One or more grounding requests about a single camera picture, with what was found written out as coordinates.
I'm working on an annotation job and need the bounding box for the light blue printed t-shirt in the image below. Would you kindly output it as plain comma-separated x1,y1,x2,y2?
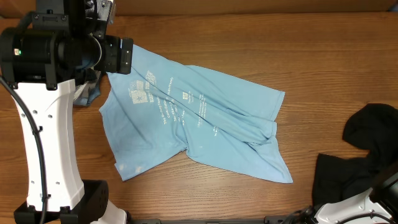
100,46,293,184

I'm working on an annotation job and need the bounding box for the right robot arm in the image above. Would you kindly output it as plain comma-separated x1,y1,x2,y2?
311,163,397,224

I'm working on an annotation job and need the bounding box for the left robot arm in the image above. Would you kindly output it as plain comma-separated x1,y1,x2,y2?
1,0,133,224

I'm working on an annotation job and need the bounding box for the folded blue garment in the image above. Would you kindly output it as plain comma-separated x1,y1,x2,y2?
73,76,101,106

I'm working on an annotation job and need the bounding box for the black garment under blue shirt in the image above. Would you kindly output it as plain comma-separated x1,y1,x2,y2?
312,103,398,207

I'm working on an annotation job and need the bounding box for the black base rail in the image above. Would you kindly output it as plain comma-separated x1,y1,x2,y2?
129,216,294,224

